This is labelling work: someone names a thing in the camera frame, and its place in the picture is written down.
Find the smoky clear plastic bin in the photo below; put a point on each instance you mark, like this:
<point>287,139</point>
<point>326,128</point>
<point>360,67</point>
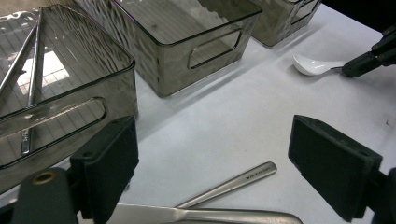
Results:
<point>274,31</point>
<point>118,93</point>
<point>162,68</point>

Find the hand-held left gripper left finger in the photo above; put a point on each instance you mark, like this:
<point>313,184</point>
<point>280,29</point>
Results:
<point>106,165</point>

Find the steel table knife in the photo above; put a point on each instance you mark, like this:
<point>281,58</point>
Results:
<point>218,216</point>

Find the steel chopstick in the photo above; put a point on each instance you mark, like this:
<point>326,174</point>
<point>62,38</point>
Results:
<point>18,60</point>
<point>32,84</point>

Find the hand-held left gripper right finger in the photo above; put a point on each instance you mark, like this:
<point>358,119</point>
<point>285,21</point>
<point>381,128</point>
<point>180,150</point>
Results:
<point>336,168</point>

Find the white ceramic spoon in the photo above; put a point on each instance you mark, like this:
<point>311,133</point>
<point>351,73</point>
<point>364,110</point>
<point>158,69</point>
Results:
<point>311,67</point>

